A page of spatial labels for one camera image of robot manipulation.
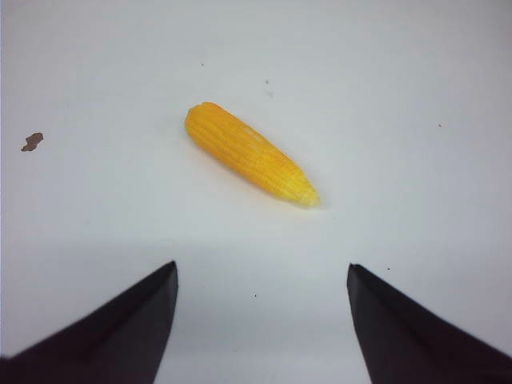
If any small brown crumb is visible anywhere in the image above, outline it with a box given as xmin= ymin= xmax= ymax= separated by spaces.
xmin=21 ymin=132 xmax=44 ymax=152

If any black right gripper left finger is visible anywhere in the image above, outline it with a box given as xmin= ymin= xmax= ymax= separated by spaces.
xmin=1 ymin=262 xmax=178 ymax=383

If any yellow corn cob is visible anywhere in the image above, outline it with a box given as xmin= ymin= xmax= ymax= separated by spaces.
xmin=185 ymin=102 xmax=320 ymax=207

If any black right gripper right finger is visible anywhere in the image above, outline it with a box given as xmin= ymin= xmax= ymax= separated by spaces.
xmin=346 ymin=264 xmax=511 ymax=383

